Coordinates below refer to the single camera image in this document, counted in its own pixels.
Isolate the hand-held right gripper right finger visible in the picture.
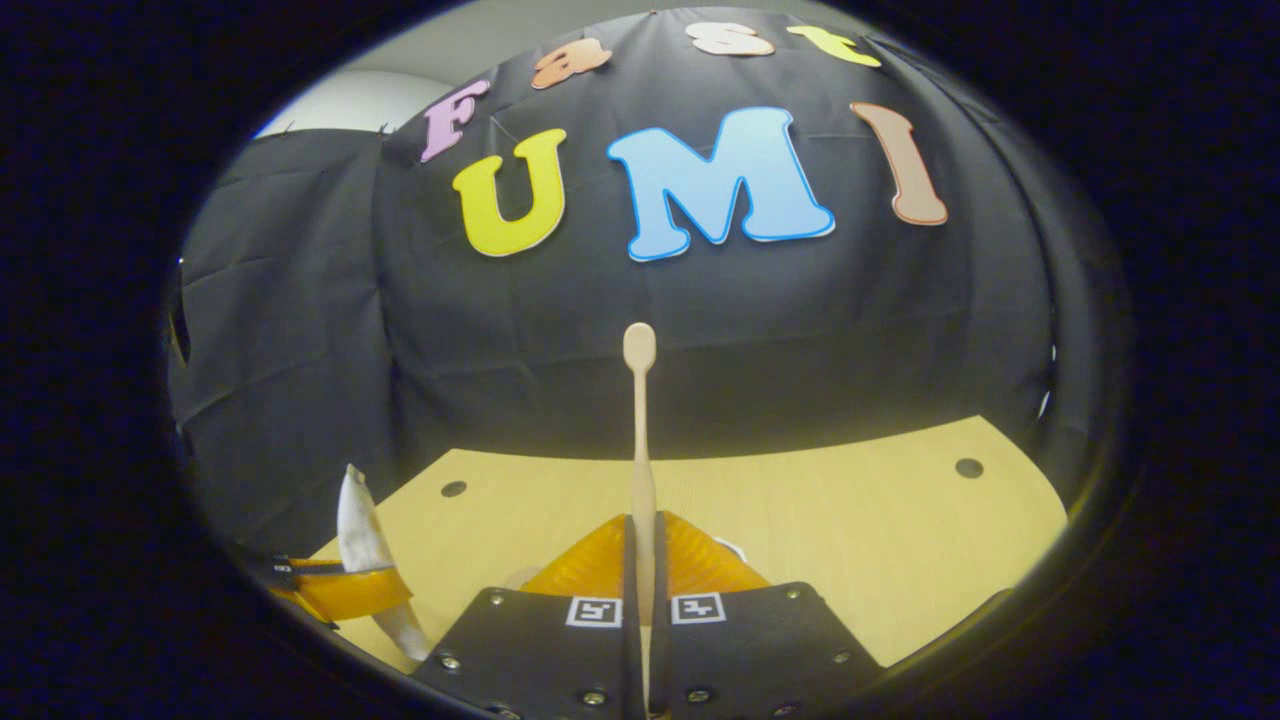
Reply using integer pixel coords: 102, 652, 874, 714
653, 508, 888, 720

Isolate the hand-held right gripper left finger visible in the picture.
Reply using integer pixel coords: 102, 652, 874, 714
413, 513, 642, 720

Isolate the white toothpaste tube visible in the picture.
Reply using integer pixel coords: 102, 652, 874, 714
336, 463, 434, 669

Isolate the beige toothbrush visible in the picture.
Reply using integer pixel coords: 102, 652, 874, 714
622, 322, 659, 713

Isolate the black backdrop cloth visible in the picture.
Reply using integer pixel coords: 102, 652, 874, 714
165, 5, 1131, 561

